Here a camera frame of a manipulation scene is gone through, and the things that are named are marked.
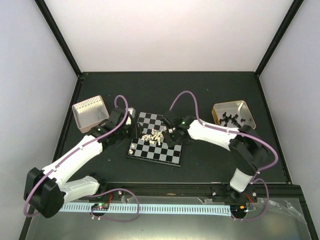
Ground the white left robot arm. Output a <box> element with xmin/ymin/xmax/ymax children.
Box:
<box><xmin>23</xmin><ymin>107</ymin><xmax>142</xmax><ymax>218</ymax></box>

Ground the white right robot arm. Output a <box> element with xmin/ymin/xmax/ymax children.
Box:
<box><xmin>161</xmin><ymin>110</ymin><xmax>268</xmax><ymax>202</ymax></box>

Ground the pile of white chess pieces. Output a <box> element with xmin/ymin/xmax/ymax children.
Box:
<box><xmin>141</xmin><ymin>127</ymin><xmax>167</xmax><ymax>146</ymax></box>

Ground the pile of black chess pieces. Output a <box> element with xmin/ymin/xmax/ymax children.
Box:
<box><xmin>218</xmin><ymin>112</ymin><xmax>247</xmax><ymax>128</ymax></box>

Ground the black and white chessboard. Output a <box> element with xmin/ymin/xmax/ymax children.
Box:
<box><xmin>126</xmin><ymin>112</ymin><xmax>182</xmax><ymax>167</ymax></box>

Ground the pink metal tin box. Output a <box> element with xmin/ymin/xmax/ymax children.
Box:
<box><xmin>71</xmin><ymin>95</ymin><xmax>110</xmax><ymax>134</ymax></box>

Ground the gold metal tin tray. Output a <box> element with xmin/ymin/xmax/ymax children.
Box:
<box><xmin>211</xmin><ymin>100</ymin><xmax>256</xmax><ymax>129</ymax></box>

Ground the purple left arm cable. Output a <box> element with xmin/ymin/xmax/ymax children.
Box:
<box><xmin>23</xmin><ymin>94</ymin><xmax>140</xmax><ymax>223</ymax></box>

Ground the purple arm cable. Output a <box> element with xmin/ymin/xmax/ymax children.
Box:
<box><xmin>169</xmin><ymin>90</ymin><xmax>279</xmax><ymax>223</ymax></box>
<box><xmin>23</xmin><ymin>94</ymin><xmax>140</xmax><ymax>223</ymax></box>

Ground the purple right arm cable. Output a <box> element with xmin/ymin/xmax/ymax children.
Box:
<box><xmin>169</xmin><ymin>90</ymin><xmax>279</xmax><ymax>223</ymax></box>

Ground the light blue slotted cable duct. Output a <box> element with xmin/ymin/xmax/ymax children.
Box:
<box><xmin>59</xmin><ymin>202</ymin><xmax>232</xmax><ymax>217</ymax></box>

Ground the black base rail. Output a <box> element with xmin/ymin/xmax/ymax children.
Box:
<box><xmin>96</xmin><ymin>182</ymin><xmax>304</xmax><ymax>203</ymax></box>

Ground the black frame post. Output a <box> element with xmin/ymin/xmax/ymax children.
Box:
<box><xmin>254</xmin><ymin>0</ymin><xmax>304</xmax><ymax>77</ymax></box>
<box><xmin>34</xmin><ymin>0</ymin><xmax>82</xmax><ymax>77</ymax></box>

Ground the black frame post right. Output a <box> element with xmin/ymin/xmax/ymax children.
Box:
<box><xmin>254</xmin><ymin>0</ymin><xmax>304</xmax><ymax>77</ymax></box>

